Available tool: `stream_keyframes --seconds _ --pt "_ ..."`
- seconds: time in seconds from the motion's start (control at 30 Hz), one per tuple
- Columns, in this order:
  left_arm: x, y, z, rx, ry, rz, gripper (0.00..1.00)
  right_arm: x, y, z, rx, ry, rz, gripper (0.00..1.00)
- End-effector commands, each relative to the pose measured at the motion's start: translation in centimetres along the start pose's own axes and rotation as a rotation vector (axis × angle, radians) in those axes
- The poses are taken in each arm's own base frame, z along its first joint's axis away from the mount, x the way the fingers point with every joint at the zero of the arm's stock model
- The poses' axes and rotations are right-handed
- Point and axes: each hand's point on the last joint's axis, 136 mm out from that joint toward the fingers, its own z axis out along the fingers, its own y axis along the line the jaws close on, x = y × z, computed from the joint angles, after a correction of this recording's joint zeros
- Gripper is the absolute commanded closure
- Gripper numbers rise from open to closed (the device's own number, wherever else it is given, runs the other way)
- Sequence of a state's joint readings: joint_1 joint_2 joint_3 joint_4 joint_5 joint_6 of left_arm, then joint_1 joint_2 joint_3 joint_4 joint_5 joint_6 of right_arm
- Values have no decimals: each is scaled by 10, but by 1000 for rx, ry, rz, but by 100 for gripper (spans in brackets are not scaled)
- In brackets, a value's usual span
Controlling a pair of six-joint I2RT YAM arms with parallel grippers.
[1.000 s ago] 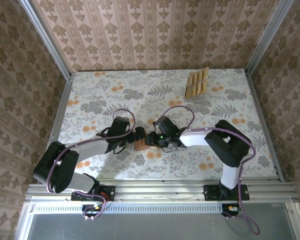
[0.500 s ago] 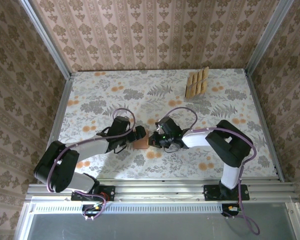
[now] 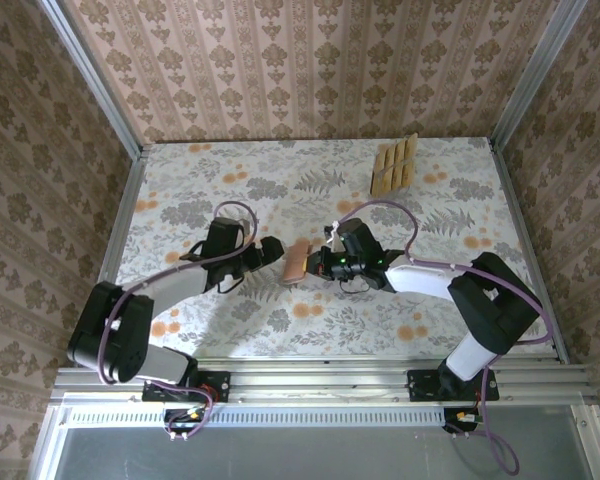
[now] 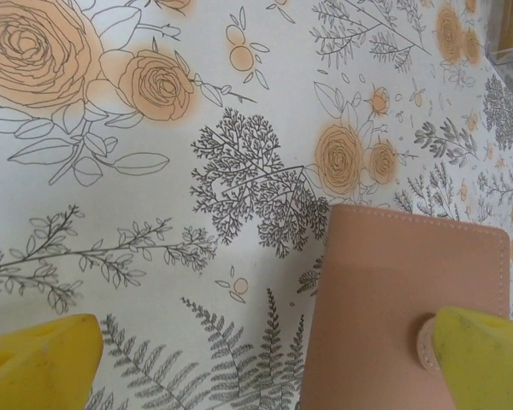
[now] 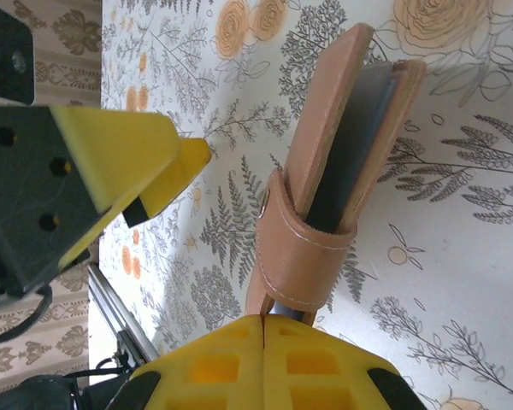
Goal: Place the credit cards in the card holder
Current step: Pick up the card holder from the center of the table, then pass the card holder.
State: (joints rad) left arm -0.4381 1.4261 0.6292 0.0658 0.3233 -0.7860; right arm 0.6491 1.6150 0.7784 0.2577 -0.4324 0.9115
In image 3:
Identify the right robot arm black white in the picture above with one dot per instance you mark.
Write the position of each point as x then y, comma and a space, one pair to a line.
420, 280

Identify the black connector bracket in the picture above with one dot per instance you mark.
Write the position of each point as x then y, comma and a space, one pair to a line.
177, 422
452, 427

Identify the grey metal sheet panel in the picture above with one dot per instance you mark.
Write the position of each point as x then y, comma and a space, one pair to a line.
305, 455

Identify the floral patterned table cover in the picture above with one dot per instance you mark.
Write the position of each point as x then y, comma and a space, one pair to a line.
280, 175

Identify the aluminium frame corner post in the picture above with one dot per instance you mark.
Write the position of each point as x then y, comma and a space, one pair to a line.
535, 75
96, 80

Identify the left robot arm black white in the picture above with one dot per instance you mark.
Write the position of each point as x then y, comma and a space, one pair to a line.
180, 285

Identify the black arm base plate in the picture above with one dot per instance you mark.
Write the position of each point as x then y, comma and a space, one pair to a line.
220, 382
420, 387

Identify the wide aluminium base rail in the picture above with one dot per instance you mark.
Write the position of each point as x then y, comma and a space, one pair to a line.
320, 382

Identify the aluminium table side rail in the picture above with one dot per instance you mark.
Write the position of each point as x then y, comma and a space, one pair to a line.
522, 225
126, 210

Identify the pink leather card holder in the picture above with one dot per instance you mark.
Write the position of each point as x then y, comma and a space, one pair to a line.
294, 265

